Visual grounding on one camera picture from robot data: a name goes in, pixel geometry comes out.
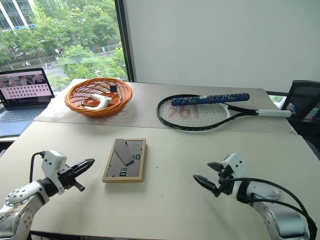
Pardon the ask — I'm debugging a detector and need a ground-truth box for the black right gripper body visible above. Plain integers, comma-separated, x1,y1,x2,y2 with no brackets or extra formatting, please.
212,164,235,199

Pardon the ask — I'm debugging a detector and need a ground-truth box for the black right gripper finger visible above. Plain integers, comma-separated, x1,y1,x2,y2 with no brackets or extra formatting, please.
207,161,225,173
192,174,218,195

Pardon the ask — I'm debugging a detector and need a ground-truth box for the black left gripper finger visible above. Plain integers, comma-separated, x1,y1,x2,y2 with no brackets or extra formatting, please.
71,160,96,179
66,158,96,173

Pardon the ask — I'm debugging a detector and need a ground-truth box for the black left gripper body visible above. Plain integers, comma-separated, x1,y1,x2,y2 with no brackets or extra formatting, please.
57,165,86,193

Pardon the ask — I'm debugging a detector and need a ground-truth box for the grey open laptop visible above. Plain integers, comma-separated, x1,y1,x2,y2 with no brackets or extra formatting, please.
0,67,56,138

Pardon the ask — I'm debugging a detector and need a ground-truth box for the black white tennis racket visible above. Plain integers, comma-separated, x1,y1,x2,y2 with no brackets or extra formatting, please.
156,94,293,132

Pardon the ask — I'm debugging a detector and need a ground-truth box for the orange woven basket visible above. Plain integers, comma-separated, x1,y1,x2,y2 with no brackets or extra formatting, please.
64,77,134,119

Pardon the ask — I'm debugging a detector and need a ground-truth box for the blue patterned rolled tube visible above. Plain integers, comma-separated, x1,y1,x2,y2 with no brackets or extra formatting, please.
171,92,251,107

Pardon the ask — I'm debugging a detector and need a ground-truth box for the black mesh office chair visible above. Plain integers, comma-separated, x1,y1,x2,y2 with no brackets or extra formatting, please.
281,79,320,138

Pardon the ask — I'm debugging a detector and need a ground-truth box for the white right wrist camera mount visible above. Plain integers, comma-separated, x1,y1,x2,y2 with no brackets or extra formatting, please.
220,152,247,196

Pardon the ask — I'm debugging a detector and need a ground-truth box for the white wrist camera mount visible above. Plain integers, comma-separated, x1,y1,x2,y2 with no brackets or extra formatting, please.
220,152,247,196
40,150,68,196

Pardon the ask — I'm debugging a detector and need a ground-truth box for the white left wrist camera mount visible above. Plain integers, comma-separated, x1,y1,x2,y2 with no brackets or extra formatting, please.
40,150,68,196

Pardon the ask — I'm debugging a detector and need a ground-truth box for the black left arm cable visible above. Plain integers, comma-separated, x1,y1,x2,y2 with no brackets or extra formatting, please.
29,150,46,184

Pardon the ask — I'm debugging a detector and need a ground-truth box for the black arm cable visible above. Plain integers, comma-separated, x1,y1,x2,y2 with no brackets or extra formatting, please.
224,177,318,240
29,150,46,184

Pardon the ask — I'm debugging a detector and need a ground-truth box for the wooden picture frame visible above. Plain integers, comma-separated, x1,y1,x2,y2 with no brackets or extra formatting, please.
101,138,148,184

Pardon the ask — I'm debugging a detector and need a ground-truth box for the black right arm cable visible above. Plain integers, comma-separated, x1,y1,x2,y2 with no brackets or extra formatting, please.
224,177,318,240

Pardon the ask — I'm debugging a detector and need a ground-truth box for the white plastic handle tool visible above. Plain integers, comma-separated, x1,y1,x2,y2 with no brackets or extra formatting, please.
82,94,113,110

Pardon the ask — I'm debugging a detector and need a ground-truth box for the black window frame post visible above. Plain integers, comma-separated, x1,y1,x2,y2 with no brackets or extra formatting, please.
114,0,137,83

